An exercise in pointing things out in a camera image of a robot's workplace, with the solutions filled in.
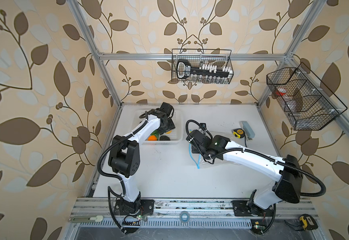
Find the red capped clear container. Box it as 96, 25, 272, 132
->
275, 88, 287, 97

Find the black wire basket wall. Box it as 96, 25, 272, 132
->
266, 63, 348, 131
171, 48, 234, 85

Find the white plastic basket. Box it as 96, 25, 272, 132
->
131, 109, 185, 145

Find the yellow tape measure on rail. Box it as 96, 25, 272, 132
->
299, 214, 318, 231

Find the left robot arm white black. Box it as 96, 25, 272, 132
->
97, 103, 175, 215

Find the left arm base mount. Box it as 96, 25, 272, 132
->
114, 199, 155, 216

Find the orange toy fruit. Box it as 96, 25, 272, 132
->
147, 135, 157, 141

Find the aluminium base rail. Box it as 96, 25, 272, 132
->
70, 198, 318, 230

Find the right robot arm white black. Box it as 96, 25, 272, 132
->
185, 120, 326, 215

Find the white handled tool on rail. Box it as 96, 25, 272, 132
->
68, 215, 104, 223

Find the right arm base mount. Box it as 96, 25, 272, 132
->
231, 200, 275, 218

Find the black wire basket back wall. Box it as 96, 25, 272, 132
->
171, 48, 234, 85

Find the black wire basket right wall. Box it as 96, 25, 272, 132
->
266, 63, 348, 131

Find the blue tape roll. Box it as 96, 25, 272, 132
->
179, 211, 190, 224

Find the clear zip top bag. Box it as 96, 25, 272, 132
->
186, 129, 247, 169

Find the black tool with white pieces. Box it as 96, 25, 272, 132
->
174, 59, 234, 80

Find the yellow black tape measure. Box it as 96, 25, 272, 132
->
232, 128, 247, 147

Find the grey blue box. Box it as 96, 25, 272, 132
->
240, 121, 255, 140

